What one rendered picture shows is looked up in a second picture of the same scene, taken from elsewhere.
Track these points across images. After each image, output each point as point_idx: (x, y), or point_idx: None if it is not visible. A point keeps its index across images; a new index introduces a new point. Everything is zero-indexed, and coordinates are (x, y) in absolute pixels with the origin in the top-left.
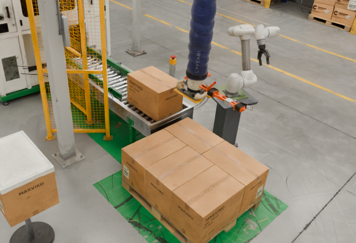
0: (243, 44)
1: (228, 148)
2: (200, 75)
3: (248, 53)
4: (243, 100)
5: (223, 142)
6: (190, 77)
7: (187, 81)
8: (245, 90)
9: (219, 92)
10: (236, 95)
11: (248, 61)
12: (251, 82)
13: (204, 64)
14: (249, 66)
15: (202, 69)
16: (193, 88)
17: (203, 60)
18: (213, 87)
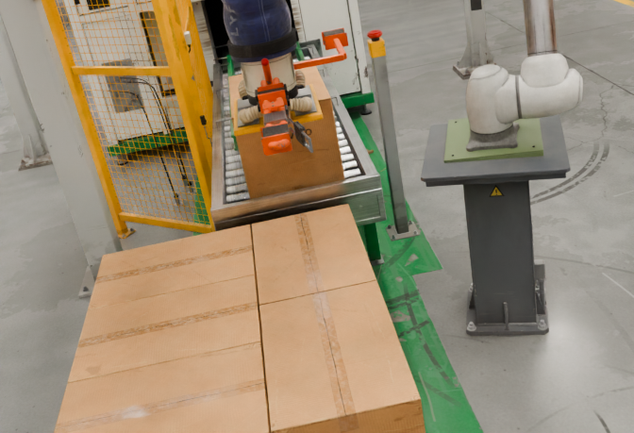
0: None
1: (356, 304)
2: (246, 45)
3: None
4: (517, 162)
5: (365, 284)
6: (229, 53)
7: None
8: (561, 135)
9: (456, 134)
10: (496, 141)
11: (539, 21)
12: (552, 99)
13: (248, 6)
14: (544, 41)
15: (247, 24)
16: (249, 91)
17: None
18: (455, 121)
